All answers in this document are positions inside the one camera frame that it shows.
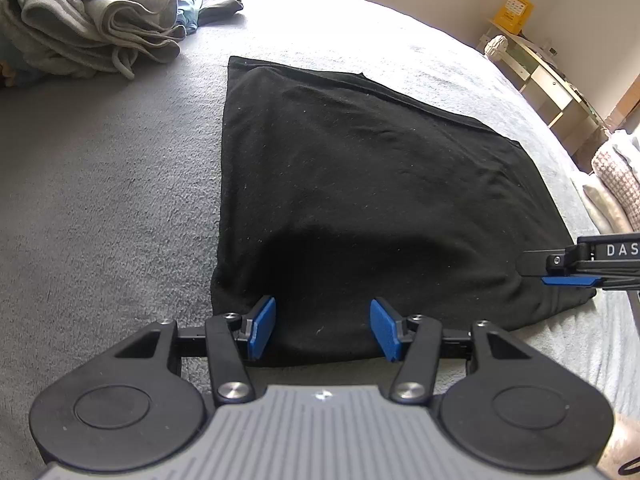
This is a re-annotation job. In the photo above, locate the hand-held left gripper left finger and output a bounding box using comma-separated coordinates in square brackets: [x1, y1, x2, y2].
[114, 295, 278, 407]

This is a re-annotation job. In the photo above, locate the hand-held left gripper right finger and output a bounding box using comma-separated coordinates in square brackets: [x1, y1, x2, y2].
[368, 296, 533, 406]

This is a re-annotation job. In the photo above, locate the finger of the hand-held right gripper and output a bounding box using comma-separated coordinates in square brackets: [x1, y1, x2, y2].
[542, 275, 599, 290]
[517, 246, 584, 277]

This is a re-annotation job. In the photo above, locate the black t-shirt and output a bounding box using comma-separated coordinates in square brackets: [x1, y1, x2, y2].
[210, 55, 598, 368]

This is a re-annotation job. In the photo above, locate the cream folded blanket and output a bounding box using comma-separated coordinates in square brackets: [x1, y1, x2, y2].
[570, 170, 632, 237]

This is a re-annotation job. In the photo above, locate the white folded cloth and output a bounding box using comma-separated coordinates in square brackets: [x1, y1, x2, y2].
[611, 129, 640, 161]

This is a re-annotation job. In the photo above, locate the cream desk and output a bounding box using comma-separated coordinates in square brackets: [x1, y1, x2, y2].
[477, 22, 623, 133]

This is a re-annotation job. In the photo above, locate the grey bed blanket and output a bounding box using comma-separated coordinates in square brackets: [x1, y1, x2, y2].
[0, 0, 640, 461]

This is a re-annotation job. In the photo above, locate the cream carved ornament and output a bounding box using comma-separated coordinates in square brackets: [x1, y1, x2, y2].
[485, 34, 510, 62]

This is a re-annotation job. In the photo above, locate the yellow box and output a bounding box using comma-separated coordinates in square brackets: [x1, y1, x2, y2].
[492, 0, 535, 31]

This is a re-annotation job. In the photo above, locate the dark grey garment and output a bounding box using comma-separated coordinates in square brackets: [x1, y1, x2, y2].
[192, 0, 246, 26]

